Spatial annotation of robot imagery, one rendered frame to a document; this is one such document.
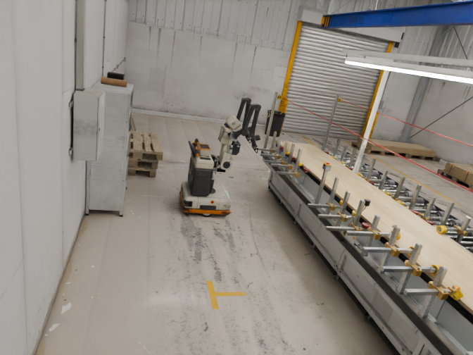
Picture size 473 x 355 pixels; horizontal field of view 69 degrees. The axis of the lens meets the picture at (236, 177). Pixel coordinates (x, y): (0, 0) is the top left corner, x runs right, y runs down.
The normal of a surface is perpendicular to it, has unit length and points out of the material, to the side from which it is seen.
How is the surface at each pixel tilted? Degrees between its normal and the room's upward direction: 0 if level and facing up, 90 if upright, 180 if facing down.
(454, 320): 90
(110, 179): 90
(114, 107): 90
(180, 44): 90
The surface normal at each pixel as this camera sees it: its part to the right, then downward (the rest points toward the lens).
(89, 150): 0.22, 0.37
